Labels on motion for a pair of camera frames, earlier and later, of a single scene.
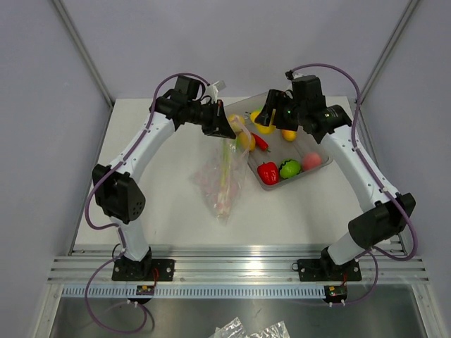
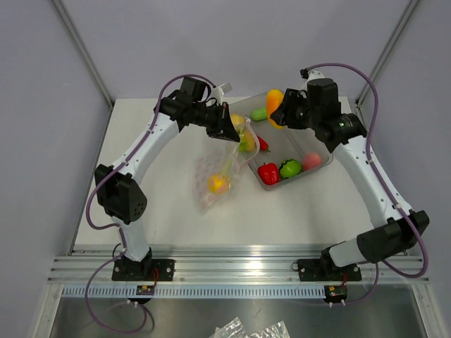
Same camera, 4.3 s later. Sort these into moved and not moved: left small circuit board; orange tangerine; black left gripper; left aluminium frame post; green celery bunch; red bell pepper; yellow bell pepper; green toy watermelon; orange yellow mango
Moved: orange yellow mango; yellow bell pepper; green celery bunch
Not moved: green toy watermelon; black left gripper; left aluminium frame post; left small circuit board; red bell pepper; orange tangerine
